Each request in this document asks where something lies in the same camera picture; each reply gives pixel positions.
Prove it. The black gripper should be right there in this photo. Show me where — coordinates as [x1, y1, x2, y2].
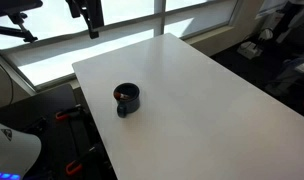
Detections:
[65, 0, 105, 40]

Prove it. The red dry-erase marker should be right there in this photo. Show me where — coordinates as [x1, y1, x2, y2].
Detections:
[114, 92, 132, 101]

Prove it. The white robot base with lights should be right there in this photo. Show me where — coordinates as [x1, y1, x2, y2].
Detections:
[0, 119, 43, 180]

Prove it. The dark blue ceramic mug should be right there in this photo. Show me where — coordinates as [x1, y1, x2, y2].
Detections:
[113, 82, 141, 119]

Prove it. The black robot stand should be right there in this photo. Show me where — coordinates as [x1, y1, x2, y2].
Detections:
[0, 83, 118, 180]

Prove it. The white power strip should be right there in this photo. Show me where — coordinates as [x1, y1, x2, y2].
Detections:
[237, 40, 264, 60]

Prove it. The grey office chair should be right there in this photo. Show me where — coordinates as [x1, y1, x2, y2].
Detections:
[265, 46, 304, 98]

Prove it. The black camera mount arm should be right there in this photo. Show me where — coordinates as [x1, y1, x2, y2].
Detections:
[0, 0, 44, 44]

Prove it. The grey window frame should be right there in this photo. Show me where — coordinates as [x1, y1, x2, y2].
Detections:
[0, 0, 241, 93]

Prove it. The thin dark wall cable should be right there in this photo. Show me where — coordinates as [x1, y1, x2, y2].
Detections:
[0, 49, 15, 105]

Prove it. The orange clamp handle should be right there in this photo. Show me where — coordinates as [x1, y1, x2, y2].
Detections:
[65, 146, 100, 177]
[55, 106, 84, 122]

